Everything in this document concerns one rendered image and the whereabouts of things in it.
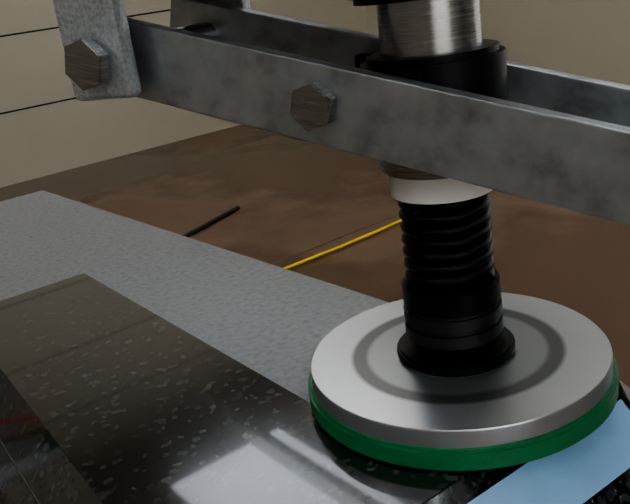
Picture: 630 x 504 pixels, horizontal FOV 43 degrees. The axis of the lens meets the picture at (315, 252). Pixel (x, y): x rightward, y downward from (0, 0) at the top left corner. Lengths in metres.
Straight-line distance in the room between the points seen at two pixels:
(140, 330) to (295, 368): 0.19
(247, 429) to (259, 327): 0.17
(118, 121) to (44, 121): 0.56
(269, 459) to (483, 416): 0.14
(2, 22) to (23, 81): 0.41
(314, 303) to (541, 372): 0.28
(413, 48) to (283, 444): 0.27
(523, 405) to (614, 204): 0.14
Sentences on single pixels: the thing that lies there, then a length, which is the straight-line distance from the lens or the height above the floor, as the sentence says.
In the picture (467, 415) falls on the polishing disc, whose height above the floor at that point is 0.85.
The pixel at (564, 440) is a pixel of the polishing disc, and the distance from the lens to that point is 0.52.
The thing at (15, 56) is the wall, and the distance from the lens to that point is 5.98.
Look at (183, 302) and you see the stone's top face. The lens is 0.82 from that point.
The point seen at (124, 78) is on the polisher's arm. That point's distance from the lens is 0.54.
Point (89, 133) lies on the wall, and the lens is 6.18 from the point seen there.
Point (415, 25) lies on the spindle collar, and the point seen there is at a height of 1.08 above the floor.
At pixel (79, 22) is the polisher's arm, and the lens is 0.55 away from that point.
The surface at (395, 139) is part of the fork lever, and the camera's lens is 0.48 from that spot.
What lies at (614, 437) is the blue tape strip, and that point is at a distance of 0.58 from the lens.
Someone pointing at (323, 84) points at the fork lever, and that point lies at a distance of 0.49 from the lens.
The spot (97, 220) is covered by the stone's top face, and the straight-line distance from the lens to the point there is 1.20.
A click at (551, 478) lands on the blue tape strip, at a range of 0.54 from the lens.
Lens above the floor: 1.12
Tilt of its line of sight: 19 degrees down
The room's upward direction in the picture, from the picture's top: 8 degrees counter-clockwise
